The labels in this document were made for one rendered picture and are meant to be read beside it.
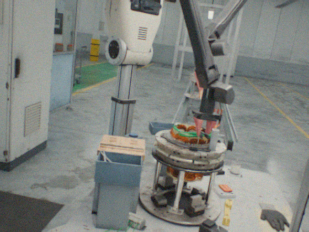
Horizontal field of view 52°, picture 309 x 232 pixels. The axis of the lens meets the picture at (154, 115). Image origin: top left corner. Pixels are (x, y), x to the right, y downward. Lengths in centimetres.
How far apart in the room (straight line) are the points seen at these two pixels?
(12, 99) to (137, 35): 195
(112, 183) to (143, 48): 76
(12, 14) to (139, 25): 181
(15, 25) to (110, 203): 231
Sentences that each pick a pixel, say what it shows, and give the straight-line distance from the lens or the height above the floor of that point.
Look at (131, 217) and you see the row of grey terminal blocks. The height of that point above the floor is 82.
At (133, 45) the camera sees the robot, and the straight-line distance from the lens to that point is 164.
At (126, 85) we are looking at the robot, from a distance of 171.
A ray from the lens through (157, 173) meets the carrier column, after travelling 153.
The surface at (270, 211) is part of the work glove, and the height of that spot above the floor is 80.
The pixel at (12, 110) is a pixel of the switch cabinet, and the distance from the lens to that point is 337.
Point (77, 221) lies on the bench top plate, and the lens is 137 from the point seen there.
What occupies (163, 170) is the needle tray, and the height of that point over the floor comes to 81.
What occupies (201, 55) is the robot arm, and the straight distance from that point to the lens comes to 121.
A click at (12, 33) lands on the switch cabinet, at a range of 327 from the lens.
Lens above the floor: 153
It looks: 14 degrees down
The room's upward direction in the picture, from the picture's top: 8 degrees clockwise
